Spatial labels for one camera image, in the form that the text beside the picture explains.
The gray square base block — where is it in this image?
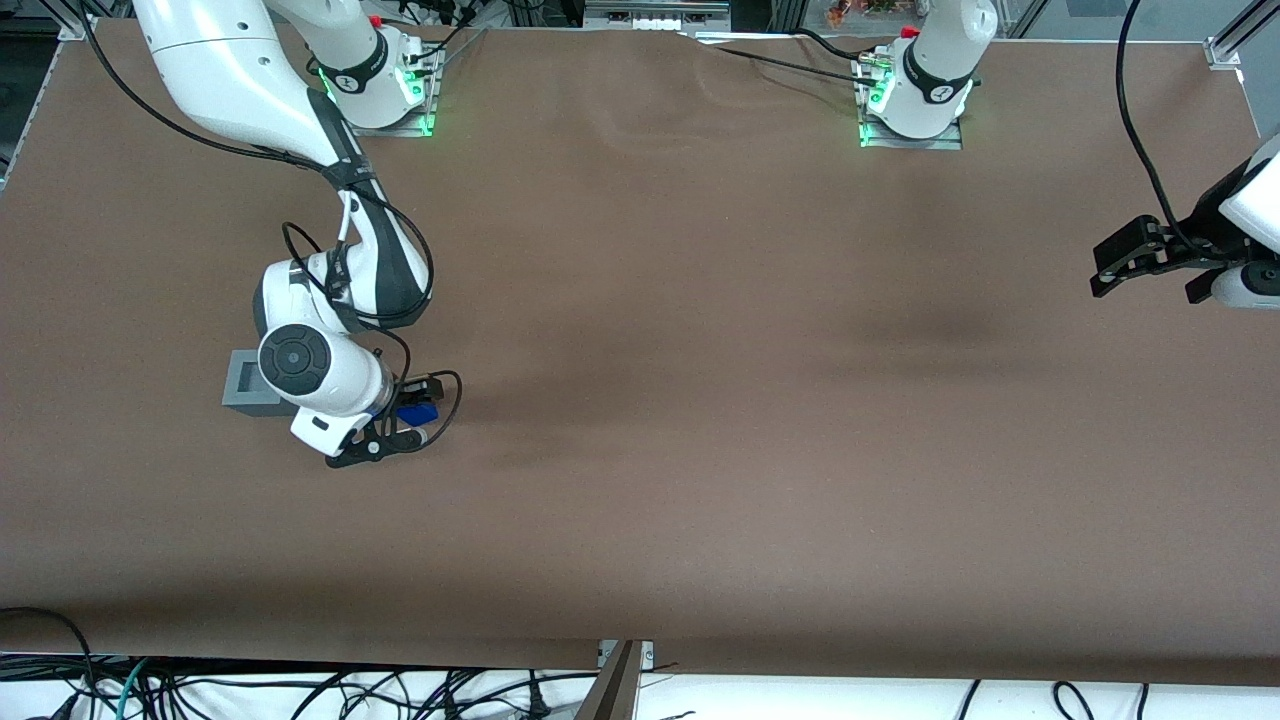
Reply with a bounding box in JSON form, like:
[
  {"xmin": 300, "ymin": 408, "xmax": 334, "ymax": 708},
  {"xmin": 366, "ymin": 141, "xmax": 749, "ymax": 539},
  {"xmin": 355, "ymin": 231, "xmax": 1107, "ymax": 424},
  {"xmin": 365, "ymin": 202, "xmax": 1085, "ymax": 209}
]
[{"xmin": 221, "ymin": 349, "xmax": 301, "ymax": 417}]

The brown table mat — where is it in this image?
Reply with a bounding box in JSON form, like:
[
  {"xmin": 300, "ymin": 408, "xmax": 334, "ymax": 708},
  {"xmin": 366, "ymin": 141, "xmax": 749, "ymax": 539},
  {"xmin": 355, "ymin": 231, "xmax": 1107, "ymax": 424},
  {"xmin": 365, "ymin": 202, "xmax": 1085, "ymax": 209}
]
[{"xmin": 0, "ymin": 18, "xmax": 1280, "ymax": 689}]

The gray power strip unit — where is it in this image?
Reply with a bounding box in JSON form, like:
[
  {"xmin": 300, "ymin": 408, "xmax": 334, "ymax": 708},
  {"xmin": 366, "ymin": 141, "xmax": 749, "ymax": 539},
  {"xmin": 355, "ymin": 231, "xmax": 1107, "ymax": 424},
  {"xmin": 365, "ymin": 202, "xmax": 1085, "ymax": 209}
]
[{"xmin": 583, "ymin": 0, "xmax": 733, "ymax": 33}]

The orange background clutter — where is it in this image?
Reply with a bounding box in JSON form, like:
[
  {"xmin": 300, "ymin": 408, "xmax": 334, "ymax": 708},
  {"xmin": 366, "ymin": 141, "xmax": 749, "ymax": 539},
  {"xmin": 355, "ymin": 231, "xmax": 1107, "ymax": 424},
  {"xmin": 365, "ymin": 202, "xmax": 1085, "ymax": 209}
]
[{"xmin": 825, "ymin": 0, "xmax": 901, "ymax": 26}]

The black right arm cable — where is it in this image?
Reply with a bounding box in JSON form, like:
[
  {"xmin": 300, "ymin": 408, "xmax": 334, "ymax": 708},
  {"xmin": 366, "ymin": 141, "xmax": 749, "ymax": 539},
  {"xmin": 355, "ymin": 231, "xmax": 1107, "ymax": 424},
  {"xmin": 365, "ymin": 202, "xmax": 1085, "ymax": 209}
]
[{"xmin": 78, "ymin": 0, "xmax": 463, "ymax": 453}]

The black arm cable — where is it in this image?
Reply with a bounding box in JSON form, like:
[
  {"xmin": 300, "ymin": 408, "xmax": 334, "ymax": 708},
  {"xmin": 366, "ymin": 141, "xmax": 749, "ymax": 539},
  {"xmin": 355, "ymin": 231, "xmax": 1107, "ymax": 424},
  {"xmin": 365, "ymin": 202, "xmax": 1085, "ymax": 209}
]
[
  {"xmin": 1116, "ymin": 0, "xmax": 1216, "ymax": 256},
  {"xmin": 78, "ymin": 0, "xmax": 463, "ymax": 453}
]

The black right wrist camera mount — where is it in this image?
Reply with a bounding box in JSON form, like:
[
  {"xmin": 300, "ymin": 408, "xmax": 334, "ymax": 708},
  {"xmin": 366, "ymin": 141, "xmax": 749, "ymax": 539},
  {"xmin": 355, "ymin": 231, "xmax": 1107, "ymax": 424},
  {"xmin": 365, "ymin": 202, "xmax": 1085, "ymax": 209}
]
[{"xmin": 325, "ymin": 420, "xmax": 433, "ymax": 470}]

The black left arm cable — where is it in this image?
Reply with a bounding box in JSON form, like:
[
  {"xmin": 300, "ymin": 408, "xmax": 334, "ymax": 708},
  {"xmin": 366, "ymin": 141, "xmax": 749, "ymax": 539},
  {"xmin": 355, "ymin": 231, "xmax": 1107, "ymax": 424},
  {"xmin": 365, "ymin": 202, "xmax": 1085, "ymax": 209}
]
[{"xmin": 1116, "ymin": 0, "xmax": 1216, "ymax": 256}]

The aluminium frame corner bracket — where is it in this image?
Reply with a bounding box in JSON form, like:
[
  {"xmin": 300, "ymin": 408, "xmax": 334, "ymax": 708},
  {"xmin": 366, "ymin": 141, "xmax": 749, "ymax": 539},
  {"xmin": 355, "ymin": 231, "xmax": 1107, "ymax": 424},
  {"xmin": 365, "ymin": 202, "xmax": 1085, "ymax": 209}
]
[{"xmin": 1205, "ymin": 0, "xmax": 1280, "ymax": 71}]

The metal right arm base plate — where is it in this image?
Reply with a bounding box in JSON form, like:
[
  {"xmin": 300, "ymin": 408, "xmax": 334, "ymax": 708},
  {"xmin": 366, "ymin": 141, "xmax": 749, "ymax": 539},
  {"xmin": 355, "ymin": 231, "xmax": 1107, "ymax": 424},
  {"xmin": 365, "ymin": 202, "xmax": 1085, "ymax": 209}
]
[{"xmin": 345, "ymin": 45, "xmax": 438, "ymax": 138}]

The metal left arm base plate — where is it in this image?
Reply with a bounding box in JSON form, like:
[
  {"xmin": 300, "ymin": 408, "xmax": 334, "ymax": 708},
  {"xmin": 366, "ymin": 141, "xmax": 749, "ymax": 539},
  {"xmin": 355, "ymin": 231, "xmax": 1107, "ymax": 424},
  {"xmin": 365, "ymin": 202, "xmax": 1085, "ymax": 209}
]
[{"xmin": 858, "ymin": 55, "xmax": 964, "ymax": 151}]

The teal floor cable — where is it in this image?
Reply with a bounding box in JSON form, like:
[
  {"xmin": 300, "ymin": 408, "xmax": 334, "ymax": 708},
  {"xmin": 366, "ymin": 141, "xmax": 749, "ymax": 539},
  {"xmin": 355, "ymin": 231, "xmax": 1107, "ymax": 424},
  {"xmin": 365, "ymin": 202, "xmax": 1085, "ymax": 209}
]
[{"xmin": 112, "ymin": 658, "xmax": 151, "ymax": 720}]

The black looped floor cable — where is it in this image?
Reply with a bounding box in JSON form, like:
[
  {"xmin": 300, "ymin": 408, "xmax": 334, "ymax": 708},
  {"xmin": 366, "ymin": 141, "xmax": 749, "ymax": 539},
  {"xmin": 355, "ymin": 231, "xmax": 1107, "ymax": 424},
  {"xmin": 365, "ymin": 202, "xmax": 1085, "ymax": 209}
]
[{"xmin": 0, "ymin": 607, "xmax": 96, "ymax": 720}]

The aluminium profile post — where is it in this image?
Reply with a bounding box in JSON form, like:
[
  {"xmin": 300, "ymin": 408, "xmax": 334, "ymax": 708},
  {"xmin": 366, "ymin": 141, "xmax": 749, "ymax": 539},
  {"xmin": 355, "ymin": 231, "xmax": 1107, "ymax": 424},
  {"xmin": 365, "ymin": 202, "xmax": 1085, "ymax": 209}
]
[{"xmin": 575, "ymin": 645, "xmax": 641, "ymax": 720}]

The black right base cable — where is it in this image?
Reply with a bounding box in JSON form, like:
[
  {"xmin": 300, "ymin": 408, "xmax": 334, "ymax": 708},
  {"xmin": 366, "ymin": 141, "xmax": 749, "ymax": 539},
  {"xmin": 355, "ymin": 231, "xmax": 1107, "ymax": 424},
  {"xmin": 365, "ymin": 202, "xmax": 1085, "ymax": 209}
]
[{"xmin": 395, "ymin": 0, "xmax": 476, "ymax": 56}]

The short black base cable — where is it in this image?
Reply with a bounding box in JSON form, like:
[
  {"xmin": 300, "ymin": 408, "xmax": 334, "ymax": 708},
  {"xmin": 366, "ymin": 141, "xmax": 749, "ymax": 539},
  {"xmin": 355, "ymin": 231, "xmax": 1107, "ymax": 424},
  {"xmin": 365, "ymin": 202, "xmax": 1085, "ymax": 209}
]
[{"xmin": 795, "ymin": 28, "xmax": 876, "ymax": 63}]

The long black base cable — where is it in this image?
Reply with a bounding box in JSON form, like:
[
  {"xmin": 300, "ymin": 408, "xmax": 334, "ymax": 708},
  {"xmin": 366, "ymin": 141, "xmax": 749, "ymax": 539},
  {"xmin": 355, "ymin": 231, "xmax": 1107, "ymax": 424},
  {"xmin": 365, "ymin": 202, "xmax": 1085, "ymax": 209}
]
[{"xmin": 680, "ymin": 30, "xmax": 881, "ymax": 89}]

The aluminium frame profile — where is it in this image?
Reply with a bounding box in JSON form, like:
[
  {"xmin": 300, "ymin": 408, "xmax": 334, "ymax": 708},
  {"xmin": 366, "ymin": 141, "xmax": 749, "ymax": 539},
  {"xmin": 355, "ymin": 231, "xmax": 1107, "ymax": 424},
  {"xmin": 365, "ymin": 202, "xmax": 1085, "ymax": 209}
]
[{"xmin": 55, "ymin": 0, "xmax": 101, "ymax": 43}]

